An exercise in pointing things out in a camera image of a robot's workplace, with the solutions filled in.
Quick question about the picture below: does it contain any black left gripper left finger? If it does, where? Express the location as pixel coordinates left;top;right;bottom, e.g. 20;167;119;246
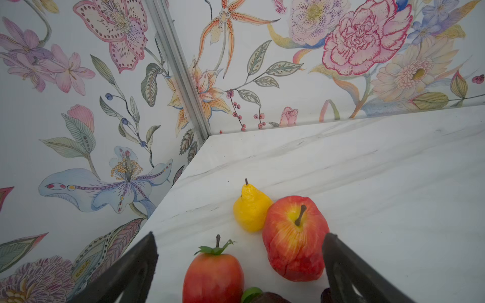
70;233;159;303

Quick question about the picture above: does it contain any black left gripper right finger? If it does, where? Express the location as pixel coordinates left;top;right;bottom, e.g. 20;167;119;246
322;233;413;303

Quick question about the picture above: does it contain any red yellow toy apple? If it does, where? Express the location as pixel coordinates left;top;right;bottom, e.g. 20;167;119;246
262;196;330;282

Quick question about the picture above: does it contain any dark purple toy grape bunch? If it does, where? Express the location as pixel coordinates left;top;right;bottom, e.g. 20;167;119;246
320;288;333;303

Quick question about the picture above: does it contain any aluminium corner post left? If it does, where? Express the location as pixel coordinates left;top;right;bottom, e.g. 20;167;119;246
146;1;210;143

